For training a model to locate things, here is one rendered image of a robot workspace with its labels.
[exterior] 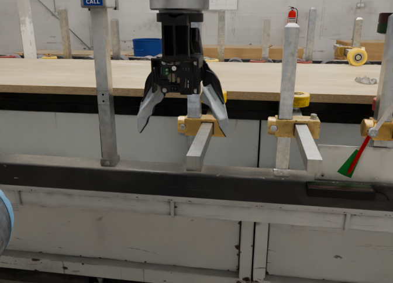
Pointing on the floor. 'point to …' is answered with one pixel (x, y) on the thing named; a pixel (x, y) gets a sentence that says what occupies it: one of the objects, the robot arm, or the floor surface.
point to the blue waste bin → (147, 47)
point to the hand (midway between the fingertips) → (183, 134)
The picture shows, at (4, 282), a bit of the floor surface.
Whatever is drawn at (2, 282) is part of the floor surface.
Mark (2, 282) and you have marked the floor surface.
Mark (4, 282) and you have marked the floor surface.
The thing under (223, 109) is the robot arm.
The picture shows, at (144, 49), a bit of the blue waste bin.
